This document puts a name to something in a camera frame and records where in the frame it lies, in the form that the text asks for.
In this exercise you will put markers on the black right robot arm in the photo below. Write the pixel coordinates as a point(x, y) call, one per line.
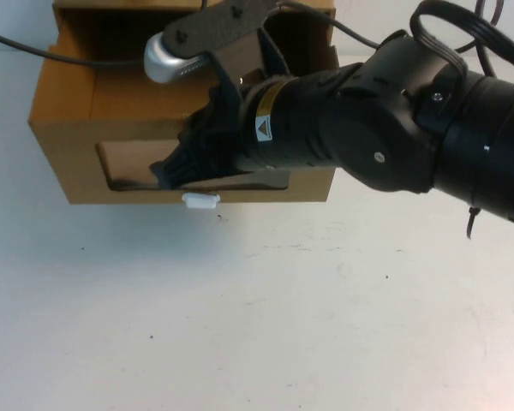
point(368, 128)

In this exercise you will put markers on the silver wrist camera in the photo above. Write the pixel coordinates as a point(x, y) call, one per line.
point(167, 60)

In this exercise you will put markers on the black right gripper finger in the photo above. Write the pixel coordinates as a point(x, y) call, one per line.
point(184, 169)

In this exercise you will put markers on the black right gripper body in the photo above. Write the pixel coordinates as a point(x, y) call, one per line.
point(222, 115)

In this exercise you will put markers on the cardboard drawer with window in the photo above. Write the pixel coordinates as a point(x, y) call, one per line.
point(68, 141)

